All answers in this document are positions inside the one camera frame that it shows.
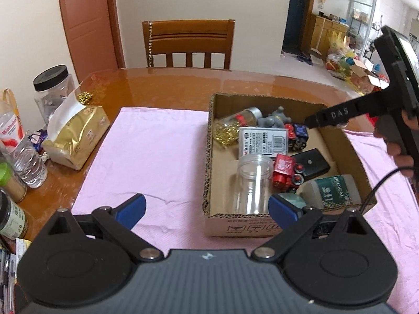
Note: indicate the grey toy figure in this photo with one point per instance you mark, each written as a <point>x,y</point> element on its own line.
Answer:
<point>273,119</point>

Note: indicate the teal round case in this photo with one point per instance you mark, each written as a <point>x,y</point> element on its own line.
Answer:
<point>291,199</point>

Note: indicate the black lid plastic jar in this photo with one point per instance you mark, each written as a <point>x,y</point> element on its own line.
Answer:
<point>52,95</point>

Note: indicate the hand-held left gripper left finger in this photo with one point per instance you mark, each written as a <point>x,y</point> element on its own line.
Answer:
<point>132,211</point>

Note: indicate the wooden door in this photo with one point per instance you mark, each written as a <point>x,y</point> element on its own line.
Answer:
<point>88,29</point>

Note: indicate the cardboard boxes on floor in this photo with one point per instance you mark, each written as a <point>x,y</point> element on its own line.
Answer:
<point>368,75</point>

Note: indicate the gold tissue pack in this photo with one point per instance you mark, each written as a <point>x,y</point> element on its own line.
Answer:
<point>77,134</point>

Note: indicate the red toy train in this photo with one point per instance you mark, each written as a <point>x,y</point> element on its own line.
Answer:
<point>283,171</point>

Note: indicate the clear water bottle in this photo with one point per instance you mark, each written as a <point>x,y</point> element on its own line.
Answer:
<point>23,157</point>

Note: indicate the blue snack wrapper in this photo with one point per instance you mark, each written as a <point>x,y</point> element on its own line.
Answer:
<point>37,139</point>

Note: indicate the clear bottle of yellow capsules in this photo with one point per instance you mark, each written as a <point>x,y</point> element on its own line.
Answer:
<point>230,126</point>

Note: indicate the dark lid glass jar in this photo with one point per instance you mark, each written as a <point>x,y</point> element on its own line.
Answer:
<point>11,219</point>

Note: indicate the person's right hand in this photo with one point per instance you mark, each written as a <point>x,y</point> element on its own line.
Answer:
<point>401,163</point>

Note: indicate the blue slippers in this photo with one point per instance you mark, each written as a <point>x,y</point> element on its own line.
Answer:
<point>304,58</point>

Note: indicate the cardboard box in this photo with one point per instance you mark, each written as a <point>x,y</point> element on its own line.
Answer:
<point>229,189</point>

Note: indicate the black key fob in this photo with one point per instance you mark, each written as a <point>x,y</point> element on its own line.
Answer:
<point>312,163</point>

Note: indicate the gold ornament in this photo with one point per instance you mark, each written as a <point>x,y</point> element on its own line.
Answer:
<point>84,97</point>

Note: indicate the green lid jar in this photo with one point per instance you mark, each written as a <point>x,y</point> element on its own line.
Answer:
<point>11,186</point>

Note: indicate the pink table cloth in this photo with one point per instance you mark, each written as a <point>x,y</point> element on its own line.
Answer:
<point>154,157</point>

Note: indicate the blue black toy train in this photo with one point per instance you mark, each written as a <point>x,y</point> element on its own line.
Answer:
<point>299,134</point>

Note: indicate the yellow plastic bags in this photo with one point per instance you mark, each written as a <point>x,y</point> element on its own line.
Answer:
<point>340,52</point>

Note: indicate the wooden chair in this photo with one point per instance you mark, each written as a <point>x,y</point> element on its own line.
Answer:
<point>188,37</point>

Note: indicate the clear plastic jar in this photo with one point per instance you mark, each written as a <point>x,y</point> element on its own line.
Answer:
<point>255,186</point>

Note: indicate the wooden cabinet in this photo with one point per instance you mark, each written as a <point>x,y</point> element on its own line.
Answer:
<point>327,32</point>

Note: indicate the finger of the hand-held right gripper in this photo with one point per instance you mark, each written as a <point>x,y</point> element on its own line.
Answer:
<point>340,114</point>

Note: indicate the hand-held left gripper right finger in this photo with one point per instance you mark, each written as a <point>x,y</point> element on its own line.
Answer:
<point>281,211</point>

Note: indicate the white green label container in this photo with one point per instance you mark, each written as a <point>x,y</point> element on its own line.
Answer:
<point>330,191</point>

